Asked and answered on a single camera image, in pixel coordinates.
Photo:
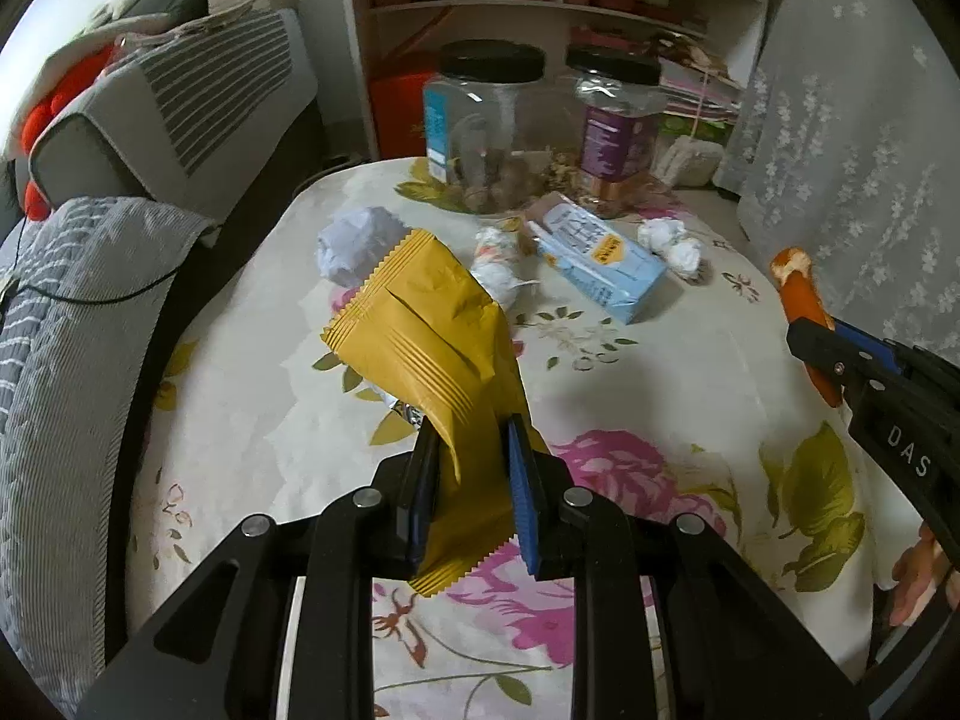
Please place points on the tied stack of papers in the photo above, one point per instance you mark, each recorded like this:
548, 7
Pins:
702, 100

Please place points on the white tissue wad pair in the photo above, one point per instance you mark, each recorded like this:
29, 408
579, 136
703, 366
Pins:
669, 239

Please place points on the clear jar with nuts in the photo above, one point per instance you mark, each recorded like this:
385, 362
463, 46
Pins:
483, 112

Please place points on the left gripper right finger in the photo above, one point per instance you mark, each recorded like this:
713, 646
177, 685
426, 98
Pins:
664, 612

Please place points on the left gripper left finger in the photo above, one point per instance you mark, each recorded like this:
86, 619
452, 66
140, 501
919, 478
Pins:
276, 620

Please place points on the red gift box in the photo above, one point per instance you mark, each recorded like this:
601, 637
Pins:
396, 97

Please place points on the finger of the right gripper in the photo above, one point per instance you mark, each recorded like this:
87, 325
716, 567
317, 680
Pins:
870, 341
823, 349

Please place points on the white paper ball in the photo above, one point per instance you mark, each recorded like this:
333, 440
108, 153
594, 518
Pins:
351, 246

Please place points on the grey striped sofa cushion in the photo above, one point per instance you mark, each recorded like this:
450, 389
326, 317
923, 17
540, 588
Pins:
191, 123

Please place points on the yellow snack wrapper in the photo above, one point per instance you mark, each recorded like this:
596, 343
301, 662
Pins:
424, 330

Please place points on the white fluffy cloth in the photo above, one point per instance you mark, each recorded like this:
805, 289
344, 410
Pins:
688, 163

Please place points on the white lace curtain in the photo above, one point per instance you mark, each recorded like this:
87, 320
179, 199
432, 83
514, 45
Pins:
847, 147

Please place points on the light blue milk carton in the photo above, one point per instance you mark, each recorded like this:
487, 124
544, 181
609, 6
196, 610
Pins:
604, 265

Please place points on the purple label nut jar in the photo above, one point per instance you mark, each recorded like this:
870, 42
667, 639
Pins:
622, 102

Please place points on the rolled white tissue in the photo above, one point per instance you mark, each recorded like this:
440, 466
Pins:
496, 265

